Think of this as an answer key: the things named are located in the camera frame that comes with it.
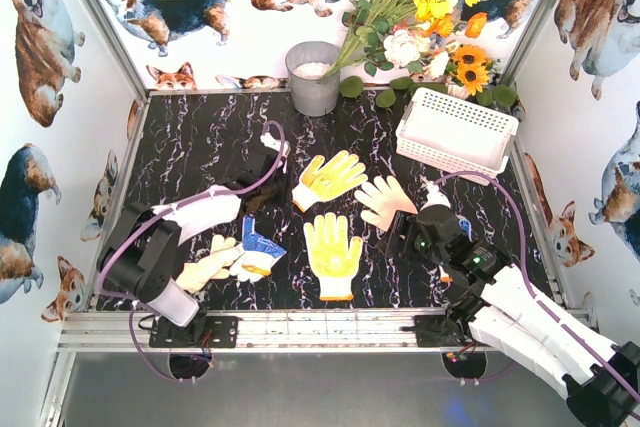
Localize cream rubber glove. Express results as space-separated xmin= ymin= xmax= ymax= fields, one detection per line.
xmin=354 ymin=176 xmax=418 ymax=232
xmin=176 ymin=235 xmax=241 ymax=294

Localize grey metal bucket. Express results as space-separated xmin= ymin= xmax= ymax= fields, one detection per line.
xmin=285 ymin=41 xmax=340 ymax=117

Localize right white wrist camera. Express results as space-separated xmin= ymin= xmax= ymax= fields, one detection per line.
xmin=420 ymin=181 xmax=451 ymax=210

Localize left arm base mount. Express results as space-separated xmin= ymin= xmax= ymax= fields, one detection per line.
xmin=149 ymin=315 xmax=239 ymax=348

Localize aluminium front rail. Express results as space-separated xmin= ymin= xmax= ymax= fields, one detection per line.
xmin=57 ymin=308 xmax=444 ymax=353

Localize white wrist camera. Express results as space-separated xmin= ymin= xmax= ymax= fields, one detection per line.
xmin=260 ymin=133 xmax=291 ymax=173
xmin=420 ymin=181 xmax=451 ymax=210

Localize yellow dotted work glove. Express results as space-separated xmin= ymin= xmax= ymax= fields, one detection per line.
xmin=292 ymin=150 xmax=368 ymax=212

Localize blue dotted glove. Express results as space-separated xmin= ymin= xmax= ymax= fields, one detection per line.
xmin=229 ymin=215 xmax=287 ymax=283
xmin=439 ymin=215 xmax=473 ymax=284

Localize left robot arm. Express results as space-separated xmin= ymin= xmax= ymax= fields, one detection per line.
xmin=95 ymin=141 xmax=290 ymax=328

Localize artificial flower bouquet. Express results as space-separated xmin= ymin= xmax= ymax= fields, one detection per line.
xmin=321 ymin=0 xmax=534 ymax=108

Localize white plastic storage basket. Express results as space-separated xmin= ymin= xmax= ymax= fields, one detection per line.
xmin=396 ymin=87 xmax=519 ymax=186

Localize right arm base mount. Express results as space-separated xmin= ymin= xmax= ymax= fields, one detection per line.
xmin=400 ymin=315 xmax=473 ymax=348

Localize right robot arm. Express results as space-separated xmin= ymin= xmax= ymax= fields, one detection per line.
xmin=380 ymin=205 xmax=639 ymax=426

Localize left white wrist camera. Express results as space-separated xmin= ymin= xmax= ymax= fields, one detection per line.
xmin=260 ymin=133 xmax=291 ymax=173

